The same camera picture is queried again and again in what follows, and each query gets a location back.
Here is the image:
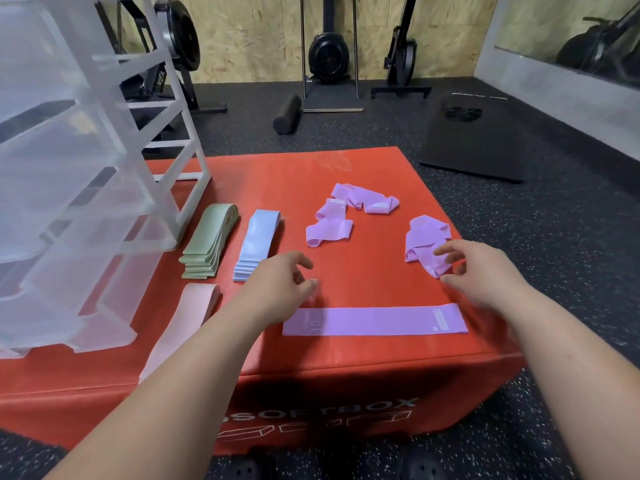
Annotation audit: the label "person's right hand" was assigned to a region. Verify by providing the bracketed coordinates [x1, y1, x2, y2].
[432, 239, 539, 315]

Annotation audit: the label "person's left hand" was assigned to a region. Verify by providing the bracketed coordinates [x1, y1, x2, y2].
[232, 252, 319, 325]

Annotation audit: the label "stack of blue bands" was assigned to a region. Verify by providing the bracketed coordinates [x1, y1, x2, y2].
[232, 209, 282, 283]

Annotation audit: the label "purple band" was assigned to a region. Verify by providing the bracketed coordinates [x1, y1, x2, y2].
[403, 214, 453, 279]
[305, 198, 355, 248]
[329, 183, 401, 215]
[282, 303, 469, 338]

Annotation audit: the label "stack of green bands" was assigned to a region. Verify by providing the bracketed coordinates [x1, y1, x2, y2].
[181, 203, 240, 281]

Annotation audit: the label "stack of pink bands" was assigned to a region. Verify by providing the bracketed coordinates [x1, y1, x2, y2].
[138, 283, 222, 383]

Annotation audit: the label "clear plastic drawer unit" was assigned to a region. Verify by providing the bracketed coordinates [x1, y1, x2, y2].
[0, 0, 212, 253]

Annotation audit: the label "translucent plastic drawer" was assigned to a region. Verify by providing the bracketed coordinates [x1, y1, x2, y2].
[0, 104, 151, 265]
[0, 179, 179, 358]
[69, 249, 166, 353]
[0, 2, 89, 125]

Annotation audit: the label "person's right forearm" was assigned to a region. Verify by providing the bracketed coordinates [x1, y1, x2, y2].
[505, 289, 640, 480]

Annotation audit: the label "person's left forearm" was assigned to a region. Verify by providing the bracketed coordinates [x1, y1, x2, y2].
[47, 309, 263, 480]

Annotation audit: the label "red soft plyo box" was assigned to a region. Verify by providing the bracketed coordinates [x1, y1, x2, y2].
[0, 147, 526, 455]

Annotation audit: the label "black exercise mat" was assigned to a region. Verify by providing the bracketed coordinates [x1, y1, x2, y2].
[419, 93, 529, 184]

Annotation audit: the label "black perforated clog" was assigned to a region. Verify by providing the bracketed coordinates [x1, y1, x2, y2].
[399, 447, 449, 480]
[232, 452, 273, 480]

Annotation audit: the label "black foam roller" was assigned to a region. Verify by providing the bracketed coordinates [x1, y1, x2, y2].
[273, 94, 303, 135]

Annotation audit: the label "black upright rowing machine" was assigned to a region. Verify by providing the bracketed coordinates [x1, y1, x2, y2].
[371, 0, 433, 99]

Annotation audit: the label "black ski machine with stand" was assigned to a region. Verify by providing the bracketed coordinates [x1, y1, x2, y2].
[299, 0, 365, 113]

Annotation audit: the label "black straps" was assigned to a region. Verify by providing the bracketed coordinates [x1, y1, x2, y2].
[442, 105, 483, 122]

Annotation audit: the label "wall mirror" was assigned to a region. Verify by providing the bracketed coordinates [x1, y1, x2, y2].
[495, 0, 640, 91]

